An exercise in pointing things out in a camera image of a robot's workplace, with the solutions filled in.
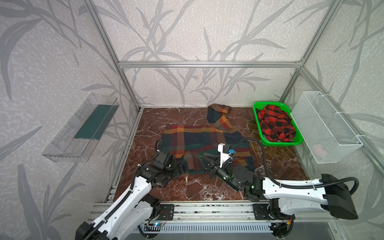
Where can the pink object in basket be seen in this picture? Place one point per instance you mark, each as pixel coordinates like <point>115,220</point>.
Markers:
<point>319,150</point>

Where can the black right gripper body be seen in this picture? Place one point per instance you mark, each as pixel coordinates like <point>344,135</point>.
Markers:
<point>212,167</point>

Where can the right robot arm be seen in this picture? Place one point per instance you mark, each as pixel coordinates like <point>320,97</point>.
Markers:
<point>287,198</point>

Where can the clear plastic wall bin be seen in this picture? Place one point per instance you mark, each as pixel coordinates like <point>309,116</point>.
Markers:
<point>77,140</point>

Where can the aluminium front rail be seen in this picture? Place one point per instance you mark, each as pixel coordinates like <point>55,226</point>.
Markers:
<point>217,211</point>

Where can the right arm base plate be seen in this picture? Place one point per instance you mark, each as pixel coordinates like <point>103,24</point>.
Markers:
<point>264,211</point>

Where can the green plastic basket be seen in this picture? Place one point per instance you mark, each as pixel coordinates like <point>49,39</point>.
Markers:
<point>297,140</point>

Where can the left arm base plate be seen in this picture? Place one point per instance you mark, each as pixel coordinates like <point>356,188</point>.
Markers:
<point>163,212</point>

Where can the aluminium frame bars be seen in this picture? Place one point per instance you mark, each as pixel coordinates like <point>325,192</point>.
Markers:
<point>183,54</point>

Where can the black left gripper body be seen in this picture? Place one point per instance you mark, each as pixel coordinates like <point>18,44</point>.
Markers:
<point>177,166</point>

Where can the red black plaid shirt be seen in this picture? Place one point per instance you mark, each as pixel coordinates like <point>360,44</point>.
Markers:
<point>276,125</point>

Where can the white wire mesh basket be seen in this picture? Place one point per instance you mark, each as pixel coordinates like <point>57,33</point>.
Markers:
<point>320,123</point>

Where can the multicolour plaid shirt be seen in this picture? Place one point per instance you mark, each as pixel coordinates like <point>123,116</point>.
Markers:
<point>193,132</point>

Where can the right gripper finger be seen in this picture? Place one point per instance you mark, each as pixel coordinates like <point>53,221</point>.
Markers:
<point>207,164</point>
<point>215,159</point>

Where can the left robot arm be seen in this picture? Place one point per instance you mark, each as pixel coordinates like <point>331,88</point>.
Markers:
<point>135,205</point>

